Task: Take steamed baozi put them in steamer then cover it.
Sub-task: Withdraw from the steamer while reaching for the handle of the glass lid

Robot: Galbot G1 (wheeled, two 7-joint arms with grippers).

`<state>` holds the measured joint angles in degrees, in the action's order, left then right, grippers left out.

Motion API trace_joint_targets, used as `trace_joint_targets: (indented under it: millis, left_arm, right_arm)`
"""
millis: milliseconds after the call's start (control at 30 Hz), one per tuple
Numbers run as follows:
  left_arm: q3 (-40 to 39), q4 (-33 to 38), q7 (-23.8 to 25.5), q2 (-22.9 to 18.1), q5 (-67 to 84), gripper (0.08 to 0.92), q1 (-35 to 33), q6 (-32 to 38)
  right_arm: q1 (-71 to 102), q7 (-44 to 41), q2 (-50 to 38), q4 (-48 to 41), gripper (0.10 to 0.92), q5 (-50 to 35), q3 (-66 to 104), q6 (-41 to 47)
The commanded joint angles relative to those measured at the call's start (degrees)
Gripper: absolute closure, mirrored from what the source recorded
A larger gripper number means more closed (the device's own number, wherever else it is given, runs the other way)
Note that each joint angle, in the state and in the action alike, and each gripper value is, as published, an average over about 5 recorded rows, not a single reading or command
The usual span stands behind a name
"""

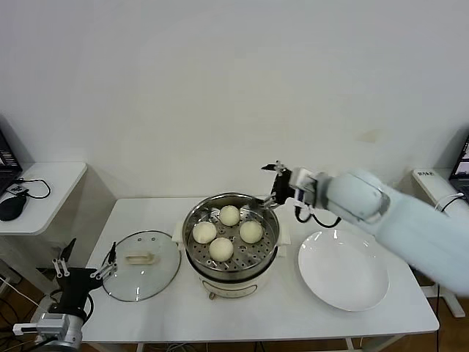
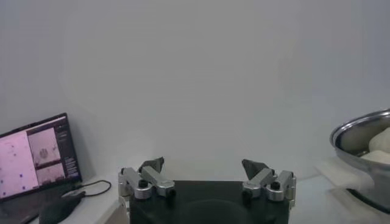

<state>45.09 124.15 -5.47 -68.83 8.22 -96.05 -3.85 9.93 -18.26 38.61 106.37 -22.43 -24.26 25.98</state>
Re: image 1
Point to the black laptop dark screen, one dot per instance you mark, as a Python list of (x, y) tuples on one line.
[(462, 165)]

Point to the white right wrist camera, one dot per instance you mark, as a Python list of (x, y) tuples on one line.
[(304, 179)]

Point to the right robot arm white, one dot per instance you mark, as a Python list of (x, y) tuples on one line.
[(366, 198)]

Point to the black computer mouse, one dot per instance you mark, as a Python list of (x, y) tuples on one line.
[(12, 207)]

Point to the stainless steel steamer basket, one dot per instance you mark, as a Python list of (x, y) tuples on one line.
[(256, 256)]

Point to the white side table labelled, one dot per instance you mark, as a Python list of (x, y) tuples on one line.
[(425, 183)]

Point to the white side table rounded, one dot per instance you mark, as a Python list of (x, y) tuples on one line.
[(55, 190)]

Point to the white round plate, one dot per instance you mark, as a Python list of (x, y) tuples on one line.
[(344, 271)]

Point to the white steamed baozi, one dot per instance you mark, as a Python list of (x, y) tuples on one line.
[(204, 232), (221, 249), (251, 232), (230, 215)]

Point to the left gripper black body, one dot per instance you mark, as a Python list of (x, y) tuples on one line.
[(77, 284)]

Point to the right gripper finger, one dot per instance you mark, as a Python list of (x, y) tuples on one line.
[(276, 167), (267, 201)]

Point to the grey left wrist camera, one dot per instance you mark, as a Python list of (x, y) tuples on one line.
[(53, 324)]

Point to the small patterned usb hub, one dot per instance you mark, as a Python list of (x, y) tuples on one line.
[(16, 189)]

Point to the cream electric cooker base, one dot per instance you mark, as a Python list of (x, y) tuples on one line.
[(231, 284)]

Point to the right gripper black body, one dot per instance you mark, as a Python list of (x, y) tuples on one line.
[(285, 187)]

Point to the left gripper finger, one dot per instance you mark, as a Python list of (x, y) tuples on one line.
[(61, 265), (112, 254)]

